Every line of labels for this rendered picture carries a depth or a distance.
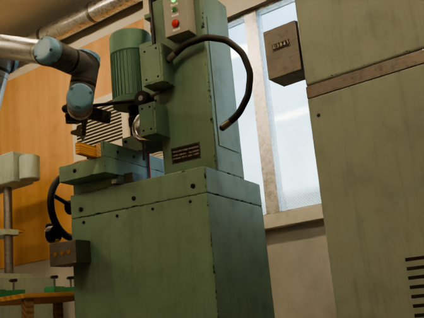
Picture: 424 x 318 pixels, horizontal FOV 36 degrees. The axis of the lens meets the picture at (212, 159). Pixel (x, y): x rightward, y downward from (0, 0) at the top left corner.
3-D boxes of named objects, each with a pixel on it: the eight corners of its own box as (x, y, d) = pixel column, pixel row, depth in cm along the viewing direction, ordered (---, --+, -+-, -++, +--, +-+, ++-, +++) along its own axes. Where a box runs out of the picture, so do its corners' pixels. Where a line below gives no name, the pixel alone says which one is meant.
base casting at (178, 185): (140, 228, 275) (139, 207, 277) (262, 206, 249) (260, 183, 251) (70, 219, 236) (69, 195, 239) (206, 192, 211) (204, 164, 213)
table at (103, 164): (134, 205, 291) (133, 192, 293) (192, 193, 278) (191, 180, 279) (38, 187, 239) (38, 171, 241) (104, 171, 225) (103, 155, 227)
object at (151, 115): (154, 142, 238) (151, 111, 241) (170, 137, 235) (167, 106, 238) (139, 137, 230) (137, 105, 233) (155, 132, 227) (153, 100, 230)
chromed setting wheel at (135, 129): (135, 147, 242) (134, 115, 245) (163, 140, 236) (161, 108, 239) (131, 145, 239) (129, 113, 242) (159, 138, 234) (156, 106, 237)
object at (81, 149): (168, 179, 274) (168, 170, 274) (173, 178, 273) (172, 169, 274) (75, 154, 222) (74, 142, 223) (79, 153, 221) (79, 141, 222)
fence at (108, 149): (188, 180, 279) (187, 168, 281) (191, 180, 279) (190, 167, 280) (100, 156, 228) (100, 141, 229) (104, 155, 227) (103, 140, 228)
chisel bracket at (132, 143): (132, 161, 259) (131, 141, 262) (162, 154, 253) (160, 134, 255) (122, 158, 253) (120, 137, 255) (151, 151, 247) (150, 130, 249)
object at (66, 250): (64, 267, 234) (64, 245, 236) (91, 263, 229) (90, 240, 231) (48, 266, 227) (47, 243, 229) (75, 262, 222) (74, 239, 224)
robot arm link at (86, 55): (82, 43, 219) (76, 78, 217) (107, 55, 228) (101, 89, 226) (65, 47, 225) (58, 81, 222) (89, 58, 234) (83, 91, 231)
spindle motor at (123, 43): (130, 117, 271) (125, 48, 278) (164, 107, 263) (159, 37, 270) (103, 107, 256) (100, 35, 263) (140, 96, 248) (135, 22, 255)
